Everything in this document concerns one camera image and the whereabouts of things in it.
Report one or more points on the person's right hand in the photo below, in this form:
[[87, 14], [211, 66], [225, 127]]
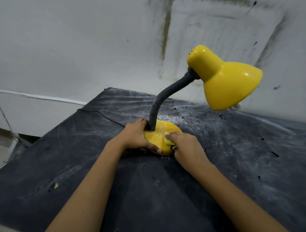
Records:
[[188, 150]]

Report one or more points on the person's left hand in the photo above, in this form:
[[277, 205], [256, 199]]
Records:
[[134, 137]]

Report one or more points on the yellow and black cleaning cloth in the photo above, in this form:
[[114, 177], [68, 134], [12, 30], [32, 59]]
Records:
[[169, 142]]

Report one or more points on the yellow table lamp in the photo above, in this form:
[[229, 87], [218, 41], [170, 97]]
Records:
[[227, 83]]

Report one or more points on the person's left forearm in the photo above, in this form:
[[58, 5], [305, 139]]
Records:
[[88, 191]]

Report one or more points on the person's right forearm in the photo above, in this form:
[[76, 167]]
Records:
[[236, 200]]

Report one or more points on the black table cover sheet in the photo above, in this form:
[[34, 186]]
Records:
[[239, 155]]

